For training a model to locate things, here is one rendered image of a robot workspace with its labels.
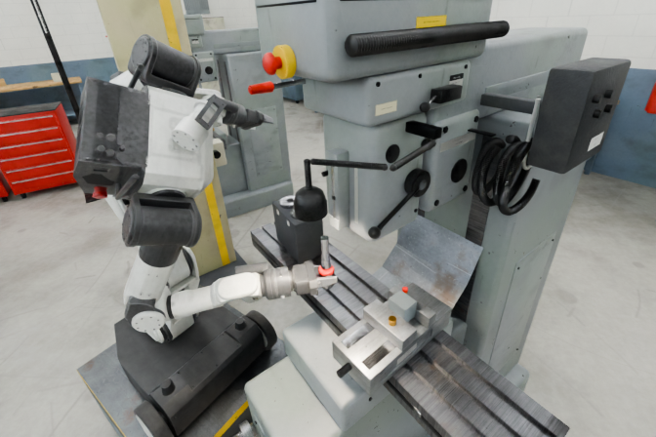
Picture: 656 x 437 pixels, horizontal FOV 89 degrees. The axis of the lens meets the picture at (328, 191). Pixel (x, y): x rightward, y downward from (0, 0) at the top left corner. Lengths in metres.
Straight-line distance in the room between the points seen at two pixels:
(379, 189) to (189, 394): 1.12
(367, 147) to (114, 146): 0.55
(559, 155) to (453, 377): 0.62
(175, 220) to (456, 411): 0.82
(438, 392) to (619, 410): 1.57
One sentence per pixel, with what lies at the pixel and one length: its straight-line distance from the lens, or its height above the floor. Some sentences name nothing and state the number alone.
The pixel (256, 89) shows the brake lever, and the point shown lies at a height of 1.70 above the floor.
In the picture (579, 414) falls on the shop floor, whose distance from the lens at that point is 2.39.
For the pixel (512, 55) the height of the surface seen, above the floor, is 1.72.
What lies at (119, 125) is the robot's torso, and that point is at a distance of 0.89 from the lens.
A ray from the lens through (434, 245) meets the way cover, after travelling 1.33.
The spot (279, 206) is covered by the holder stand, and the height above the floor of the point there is 1.15.
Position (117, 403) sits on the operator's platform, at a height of 0.40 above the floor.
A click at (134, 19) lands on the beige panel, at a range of 2.35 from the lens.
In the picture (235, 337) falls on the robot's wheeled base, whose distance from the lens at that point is 1.65.
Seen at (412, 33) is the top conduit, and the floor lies 1.80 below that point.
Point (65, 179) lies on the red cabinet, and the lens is 5.36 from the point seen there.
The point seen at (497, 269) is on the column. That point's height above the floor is 1.07.
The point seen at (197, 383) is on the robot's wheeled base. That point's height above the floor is 0.59.
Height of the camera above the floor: 1.84
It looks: 28 degrees down
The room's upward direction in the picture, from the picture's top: 3 degrees counter-clockwise
